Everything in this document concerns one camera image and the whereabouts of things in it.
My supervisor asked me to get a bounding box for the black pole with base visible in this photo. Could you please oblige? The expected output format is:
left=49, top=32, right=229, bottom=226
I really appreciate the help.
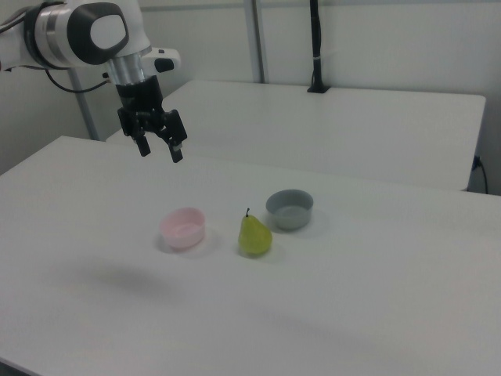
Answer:
left=306, top=0, right=332, bottom=95

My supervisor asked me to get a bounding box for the black cable at table edge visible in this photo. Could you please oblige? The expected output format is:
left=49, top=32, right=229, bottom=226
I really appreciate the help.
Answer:
left=471, top=154, right=489, bottom=193

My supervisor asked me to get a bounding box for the grey plastic bowl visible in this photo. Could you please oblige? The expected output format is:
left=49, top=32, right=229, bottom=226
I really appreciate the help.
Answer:
left=265, top=189, right=315, bottom=231

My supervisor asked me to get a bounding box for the white side table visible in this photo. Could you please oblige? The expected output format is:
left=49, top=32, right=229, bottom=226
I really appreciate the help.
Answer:
left=105, top=80, right=487, bottom=193

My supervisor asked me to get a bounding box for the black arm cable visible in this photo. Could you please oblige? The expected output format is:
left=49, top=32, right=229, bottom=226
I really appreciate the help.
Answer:
left=44, top=67, right=119, bottom=94

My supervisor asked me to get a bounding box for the green pear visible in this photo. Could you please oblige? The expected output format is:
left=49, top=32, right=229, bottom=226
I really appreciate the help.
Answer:
left=238, top=208, right=273, bottom=259

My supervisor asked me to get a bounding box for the pink plastic bowl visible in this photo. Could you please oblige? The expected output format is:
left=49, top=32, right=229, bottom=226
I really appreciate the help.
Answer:
left=158, top=207, right=207, bottom=251

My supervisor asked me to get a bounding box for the grey partition post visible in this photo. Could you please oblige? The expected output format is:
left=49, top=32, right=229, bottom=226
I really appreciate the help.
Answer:
left=242, top=0, right=272, bottom=84
left=69, top=68, right=99, bottom=141

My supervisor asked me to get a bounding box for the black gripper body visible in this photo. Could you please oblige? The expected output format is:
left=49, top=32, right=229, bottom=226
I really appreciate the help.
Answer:
left=115, top=75, right=165, bottom=137

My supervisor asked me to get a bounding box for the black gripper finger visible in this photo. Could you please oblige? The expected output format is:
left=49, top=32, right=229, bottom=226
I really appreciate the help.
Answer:
left=117, top=110, right=153, bottom=158
left=155, top=109, right=189, bottom=164

